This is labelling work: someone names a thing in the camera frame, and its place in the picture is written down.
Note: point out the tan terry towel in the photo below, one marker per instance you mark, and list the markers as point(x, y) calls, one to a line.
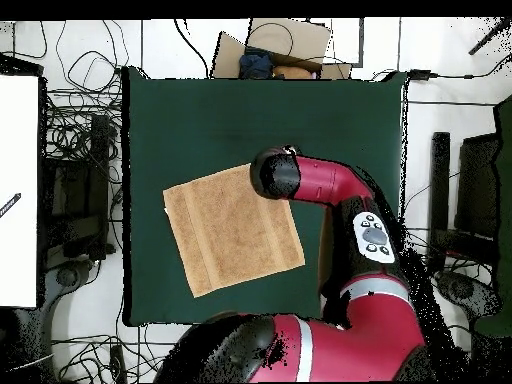
point(232, 232)

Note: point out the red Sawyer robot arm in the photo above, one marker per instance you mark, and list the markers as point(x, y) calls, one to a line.
point(360, 332)

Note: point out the dark green table cloth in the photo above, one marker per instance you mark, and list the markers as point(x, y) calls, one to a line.
point(180, 120)

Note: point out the orange garment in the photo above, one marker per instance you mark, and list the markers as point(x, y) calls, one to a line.
point(292, 73)

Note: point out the dark blue garment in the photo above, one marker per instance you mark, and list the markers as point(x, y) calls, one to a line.
point(256, 66)

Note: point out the brown cardboard box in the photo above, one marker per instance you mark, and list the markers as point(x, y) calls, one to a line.
point(288, 38)

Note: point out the black equipment box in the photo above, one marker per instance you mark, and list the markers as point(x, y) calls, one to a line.
point(478, 188)
point(68, 200)

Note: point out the black power strip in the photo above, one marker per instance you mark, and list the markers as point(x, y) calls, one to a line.
point(118, 364)

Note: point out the black power adapter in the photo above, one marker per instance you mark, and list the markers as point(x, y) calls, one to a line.
point(420, 74)

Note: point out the black marker strip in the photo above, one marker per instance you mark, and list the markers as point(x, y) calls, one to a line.
point(11, 203)

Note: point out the white panel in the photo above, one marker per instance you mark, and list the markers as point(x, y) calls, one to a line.
point(18, 140)

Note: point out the dark green fabric chair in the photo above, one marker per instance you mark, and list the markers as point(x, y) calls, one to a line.
point(506, 200)

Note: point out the black rod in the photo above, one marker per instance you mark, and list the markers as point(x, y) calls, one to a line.
point(484, 42)

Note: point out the thin dark frame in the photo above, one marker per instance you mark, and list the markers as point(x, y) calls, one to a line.
point(361, 44)

